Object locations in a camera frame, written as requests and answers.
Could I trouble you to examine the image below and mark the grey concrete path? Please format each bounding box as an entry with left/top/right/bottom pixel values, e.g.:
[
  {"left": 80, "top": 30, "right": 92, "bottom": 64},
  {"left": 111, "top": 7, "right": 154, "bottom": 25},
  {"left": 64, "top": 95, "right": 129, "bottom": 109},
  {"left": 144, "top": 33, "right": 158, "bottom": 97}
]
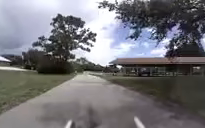
[{"left": 0, "top": 71, "right": 205, "bottom": 128}]

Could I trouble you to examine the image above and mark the tall broad tree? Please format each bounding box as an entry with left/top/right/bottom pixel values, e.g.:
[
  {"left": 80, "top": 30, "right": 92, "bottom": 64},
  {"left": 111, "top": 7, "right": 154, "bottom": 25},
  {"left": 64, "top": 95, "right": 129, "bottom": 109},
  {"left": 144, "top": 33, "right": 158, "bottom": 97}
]
[{"left": 31, "top": 13, "right": 98, "bottom": 62}]

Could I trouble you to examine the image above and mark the dark bush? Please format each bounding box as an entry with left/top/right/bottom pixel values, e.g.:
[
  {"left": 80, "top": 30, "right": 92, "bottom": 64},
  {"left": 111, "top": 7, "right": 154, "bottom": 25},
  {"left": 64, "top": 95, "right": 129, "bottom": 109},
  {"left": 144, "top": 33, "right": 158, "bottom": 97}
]
[{"left": 35, "top": 58, "right": 76, "bottom": 75}]

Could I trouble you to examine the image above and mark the open shelter with brown roof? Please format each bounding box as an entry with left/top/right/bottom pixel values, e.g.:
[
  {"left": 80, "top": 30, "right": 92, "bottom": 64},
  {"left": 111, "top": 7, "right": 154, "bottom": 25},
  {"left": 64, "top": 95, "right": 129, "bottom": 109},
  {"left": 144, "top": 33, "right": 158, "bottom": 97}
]
[{"left": 108, "top": 56, "right": 205, "bottom": 78}]

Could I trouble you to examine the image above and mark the robot's own part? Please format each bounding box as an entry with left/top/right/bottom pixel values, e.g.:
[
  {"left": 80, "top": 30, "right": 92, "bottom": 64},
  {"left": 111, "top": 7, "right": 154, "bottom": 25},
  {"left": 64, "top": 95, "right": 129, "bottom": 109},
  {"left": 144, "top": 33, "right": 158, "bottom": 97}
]
[
  {"left": 133, "top": 115, "right": 146, "bottom": 128},
  {"left": 63, "top": 119, "right": 74, "bottom": 128}
]

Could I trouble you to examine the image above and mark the grass verge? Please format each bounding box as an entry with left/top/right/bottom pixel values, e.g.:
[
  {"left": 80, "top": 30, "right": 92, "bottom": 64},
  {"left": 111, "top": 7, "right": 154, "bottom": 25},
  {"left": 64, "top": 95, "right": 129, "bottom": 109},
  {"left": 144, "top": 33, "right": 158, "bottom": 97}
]
[{"left": 95, "top": 73, "right": 205, "bottom": 118}]

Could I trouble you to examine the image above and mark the large tree overhanging path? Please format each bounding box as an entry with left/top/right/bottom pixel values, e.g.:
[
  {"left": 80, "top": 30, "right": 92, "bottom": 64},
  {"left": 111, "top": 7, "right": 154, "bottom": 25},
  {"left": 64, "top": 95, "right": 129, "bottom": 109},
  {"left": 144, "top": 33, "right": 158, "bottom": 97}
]
[{"left": 98, "top": 0, "right": 205, "bottom": 58}]

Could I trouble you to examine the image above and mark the grass field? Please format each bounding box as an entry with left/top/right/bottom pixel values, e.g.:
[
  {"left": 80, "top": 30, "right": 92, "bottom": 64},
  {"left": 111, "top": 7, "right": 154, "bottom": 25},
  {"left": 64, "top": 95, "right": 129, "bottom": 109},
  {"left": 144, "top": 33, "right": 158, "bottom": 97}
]
[{"left": 0, "top": 67, "right": 78, "bottom": 120}]

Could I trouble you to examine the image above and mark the building with pale roof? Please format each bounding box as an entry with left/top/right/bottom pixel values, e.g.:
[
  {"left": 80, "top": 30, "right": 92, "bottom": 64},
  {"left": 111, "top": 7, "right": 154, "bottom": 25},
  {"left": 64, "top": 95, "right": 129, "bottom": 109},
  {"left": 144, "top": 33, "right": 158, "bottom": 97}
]
[{"left": 0, "top": 55, "right": 13, "bottom": 67}]

